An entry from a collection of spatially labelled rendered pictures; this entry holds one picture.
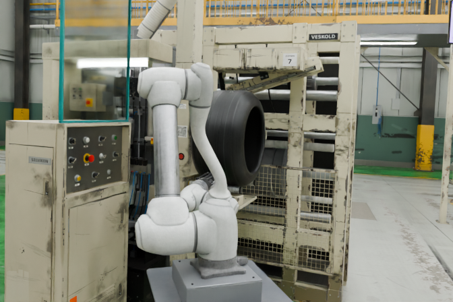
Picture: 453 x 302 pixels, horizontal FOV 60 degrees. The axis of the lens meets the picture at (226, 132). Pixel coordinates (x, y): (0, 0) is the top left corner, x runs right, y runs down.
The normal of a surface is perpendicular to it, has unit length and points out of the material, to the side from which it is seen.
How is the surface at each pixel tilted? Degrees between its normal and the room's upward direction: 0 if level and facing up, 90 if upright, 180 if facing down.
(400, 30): 90
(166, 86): 76
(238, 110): 62
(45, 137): 90
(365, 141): 90
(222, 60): 90
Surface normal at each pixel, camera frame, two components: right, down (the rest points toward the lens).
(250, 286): 0.31, 0.06
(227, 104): -0.25, -0.65
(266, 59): -0.37, 0.04
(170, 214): 0.32, -0.32
